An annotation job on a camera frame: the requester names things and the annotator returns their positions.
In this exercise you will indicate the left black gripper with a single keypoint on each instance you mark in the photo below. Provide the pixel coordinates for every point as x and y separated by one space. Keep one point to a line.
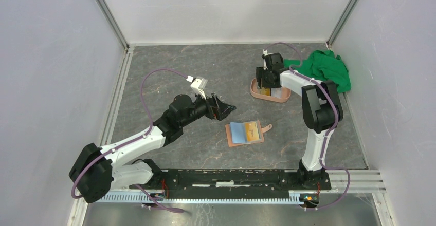
217 109

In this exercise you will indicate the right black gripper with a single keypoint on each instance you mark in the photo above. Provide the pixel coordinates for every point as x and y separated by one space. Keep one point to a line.
260 72

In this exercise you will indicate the tan leather card holder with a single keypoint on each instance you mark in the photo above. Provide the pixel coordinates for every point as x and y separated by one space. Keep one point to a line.
235 133

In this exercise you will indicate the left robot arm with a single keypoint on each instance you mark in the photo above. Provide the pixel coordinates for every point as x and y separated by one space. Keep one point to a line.
97 170

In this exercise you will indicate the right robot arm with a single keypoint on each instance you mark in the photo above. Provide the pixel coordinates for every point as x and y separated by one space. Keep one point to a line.
321 109

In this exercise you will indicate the pink oval tray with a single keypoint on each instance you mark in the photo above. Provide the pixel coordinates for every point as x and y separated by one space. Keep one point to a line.
254 91

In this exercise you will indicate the green cloth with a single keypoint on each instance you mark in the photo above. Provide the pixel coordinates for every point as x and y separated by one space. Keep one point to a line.
324 65

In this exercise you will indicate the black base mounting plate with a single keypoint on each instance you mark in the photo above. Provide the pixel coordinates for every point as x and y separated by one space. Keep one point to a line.
233 184

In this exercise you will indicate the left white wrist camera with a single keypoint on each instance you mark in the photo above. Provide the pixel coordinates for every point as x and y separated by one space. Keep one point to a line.
198 85

